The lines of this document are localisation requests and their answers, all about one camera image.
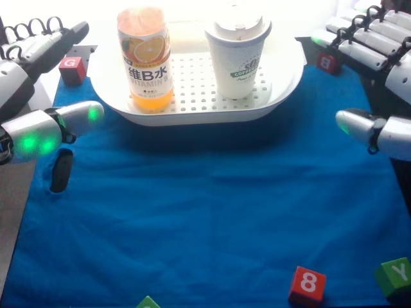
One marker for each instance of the blue table cloth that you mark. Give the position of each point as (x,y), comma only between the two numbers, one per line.
(208,208)

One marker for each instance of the black oval object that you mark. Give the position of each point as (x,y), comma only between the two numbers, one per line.
(61,171)

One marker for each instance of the red number eight block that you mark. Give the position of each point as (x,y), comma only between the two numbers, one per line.
(306,284)

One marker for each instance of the green letter Y block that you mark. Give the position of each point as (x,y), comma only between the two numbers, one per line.
(395,277)

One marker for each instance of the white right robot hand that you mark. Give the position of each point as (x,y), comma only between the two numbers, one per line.
(395,138)

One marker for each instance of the orange vitamin drink bottle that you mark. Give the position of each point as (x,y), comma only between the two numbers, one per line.
(147,77)

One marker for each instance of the red letter G block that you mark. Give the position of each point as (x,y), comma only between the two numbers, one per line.
(72,72)

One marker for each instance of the white perforated tray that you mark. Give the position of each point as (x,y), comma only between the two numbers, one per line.
(192,117)

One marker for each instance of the green toy block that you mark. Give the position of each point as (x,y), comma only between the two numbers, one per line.
(147,304)

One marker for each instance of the red toy block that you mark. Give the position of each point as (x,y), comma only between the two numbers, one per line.
(327,64)

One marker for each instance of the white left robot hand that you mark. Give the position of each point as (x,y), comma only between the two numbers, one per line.
(32,134)

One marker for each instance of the perforated metal plate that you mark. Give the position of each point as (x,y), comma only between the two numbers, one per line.
(85,49)

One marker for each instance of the white paper coffee cup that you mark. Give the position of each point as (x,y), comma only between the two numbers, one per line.
(237,64)

